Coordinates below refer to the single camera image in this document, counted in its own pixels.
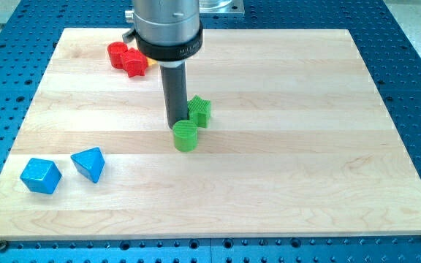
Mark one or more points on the blue cube block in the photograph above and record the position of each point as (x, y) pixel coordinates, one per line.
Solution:
(41, 176)

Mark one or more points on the green cylinder block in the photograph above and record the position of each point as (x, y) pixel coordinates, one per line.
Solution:
(185, 135)

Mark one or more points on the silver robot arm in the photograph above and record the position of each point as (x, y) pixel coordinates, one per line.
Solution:
(168, 31)

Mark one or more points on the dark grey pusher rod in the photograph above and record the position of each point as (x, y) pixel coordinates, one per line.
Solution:
(174, 86)

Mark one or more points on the blue triangular prism block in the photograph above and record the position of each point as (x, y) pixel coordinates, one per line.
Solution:
(89, 163)

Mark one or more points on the yellow block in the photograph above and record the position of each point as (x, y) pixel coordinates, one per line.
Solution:
(151, 61)

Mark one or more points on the light wooden board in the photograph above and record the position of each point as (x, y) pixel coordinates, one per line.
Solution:
(299, 144)

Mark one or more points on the green star block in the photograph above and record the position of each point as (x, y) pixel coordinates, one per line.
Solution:
(199, 111)

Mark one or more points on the red star block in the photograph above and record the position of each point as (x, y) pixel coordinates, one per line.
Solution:
(134, 62)

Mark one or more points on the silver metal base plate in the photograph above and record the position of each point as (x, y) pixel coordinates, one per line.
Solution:
(233, 8)

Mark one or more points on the red cylinder block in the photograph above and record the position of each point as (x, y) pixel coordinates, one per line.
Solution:
(115, 50)

